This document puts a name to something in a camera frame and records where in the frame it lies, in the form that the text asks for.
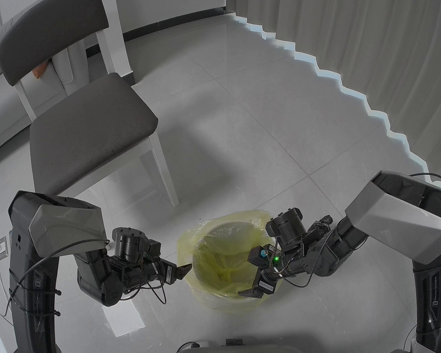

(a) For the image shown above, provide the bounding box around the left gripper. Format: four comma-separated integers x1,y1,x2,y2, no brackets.
144,258,193,287

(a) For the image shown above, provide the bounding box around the pale grey sofa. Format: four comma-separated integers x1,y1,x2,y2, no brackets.
0,0,87,161

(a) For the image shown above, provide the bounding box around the grey cushion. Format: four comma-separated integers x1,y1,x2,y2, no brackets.
0,0,50,33

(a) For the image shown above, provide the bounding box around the dark grey padded chair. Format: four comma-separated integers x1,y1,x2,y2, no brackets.
0,0,180,208

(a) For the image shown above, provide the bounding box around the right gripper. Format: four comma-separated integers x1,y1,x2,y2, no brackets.
238,268,283,300

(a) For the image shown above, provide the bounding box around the white curtain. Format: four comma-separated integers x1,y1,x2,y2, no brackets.
226,0,441,195

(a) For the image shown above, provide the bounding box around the white trash bin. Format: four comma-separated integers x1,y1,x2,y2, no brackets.
190,216,277,309

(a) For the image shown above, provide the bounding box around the orange cloth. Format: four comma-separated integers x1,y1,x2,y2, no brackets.
32,61,52,80

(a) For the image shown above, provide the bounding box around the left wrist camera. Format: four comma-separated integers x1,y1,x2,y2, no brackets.
147,239,163,261

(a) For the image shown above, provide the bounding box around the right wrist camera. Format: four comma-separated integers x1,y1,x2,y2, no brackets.
248,246,272,271

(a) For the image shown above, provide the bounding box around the yellow plastic bag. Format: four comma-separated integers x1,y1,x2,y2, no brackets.
177,208,281,314

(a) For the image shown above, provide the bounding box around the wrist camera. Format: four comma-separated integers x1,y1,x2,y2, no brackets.
147,239,163,261
248,246,272,271

